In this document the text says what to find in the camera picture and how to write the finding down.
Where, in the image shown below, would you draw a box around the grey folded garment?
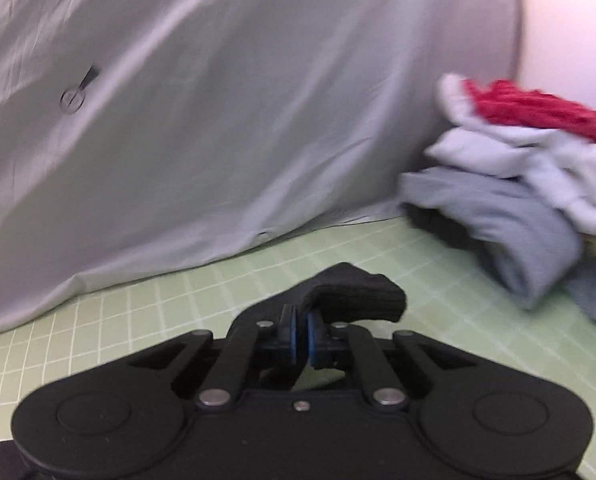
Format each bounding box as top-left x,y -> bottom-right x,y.
398,167 -> 585,311

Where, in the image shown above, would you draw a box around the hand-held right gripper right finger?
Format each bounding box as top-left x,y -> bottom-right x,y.
305,310 -> 475,408

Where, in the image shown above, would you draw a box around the grey carrot print sheet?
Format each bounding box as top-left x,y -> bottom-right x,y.
0,0 -> 525,339

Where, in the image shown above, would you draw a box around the white garment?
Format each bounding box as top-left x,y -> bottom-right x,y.
425,72 -> 596,237

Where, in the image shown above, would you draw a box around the blue denim jeans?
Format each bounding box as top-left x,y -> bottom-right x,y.
564,254 -> 596,342

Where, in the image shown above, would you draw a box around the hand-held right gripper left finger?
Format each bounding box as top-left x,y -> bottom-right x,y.
127,305 -> 300,408

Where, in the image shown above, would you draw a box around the dark folded garment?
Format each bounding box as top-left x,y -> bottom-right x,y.
407,205 -> 490,257

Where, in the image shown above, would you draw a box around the red knit garment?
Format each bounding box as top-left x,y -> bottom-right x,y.
462,79 -> 596,144

